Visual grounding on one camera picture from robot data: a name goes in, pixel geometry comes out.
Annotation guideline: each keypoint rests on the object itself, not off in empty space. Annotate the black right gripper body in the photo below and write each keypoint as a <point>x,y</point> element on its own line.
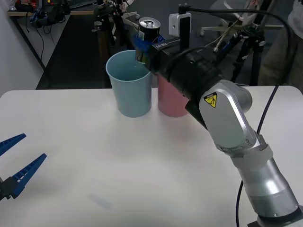
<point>161,59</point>

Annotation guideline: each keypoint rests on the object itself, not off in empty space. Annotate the black tripod rig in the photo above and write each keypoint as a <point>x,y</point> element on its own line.
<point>111,23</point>

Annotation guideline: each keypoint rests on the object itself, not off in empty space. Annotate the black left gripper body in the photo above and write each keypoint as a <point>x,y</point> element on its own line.
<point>2,190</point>

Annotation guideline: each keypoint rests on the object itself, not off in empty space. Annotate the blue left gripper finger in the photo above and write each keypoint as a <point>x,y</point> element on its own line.
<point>11,143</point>
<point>28,172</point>

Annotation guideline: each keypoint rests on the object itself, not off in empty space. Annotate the pink plastic bin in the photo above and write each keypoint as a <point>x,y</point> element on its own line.
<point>171,104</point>

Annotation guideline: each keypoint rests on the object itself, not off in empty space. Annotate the black drink can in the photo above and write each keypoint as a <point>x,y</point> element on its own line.
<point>149,29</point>

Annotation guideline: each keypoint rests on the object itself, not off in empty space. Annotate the black tripod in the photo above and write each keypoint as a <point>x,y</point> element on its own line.
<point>251,47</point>

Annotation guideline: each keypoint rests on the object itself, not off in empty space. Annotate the person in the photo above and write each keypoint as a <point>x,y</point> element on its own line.
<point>296,21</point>

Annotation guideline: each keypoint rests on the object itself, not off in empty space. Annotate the grey desk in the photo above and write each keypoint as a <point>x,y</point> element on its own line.
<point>26,30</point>

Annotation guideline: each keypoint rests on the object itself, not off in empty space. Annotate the silver and black right arm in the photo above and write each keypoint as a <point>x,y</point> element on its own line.
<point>225,118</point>

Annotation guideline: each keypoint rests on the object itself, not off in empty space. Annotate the white office chair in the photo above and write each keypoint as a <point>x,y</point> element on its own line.
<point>217,26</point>

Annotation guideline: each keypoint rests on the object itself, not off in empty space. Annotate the pale blue plastic bin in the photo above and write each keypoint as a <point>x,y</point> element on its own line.
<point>132,94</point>

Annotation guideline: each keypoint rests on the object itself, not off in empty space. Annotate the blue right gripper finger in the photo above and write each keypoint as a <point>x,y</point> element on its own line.
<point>141,45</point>
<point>160,39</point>

